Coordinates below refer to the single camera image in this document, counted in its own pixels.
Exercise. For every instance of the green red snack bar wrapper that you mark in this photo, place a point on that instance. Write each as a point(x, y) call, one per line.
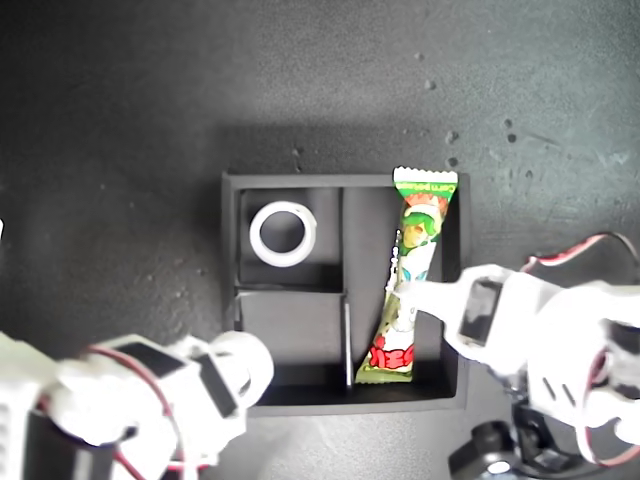
point(425, 225)

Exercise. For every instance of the large white tape roll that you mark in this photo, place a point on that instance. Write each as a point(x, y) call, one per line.
point(256, 240)

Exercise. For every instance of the black compartment tray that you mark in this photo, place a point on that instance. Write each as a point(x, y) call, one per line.
point(300, 325)

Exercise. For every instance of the black camera box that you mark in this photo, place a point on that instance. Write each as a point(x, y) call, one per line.
point(482, 455)

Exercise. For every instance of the black camera bracket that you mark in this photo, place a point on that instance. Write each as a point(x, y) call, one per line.
point(545, 440)

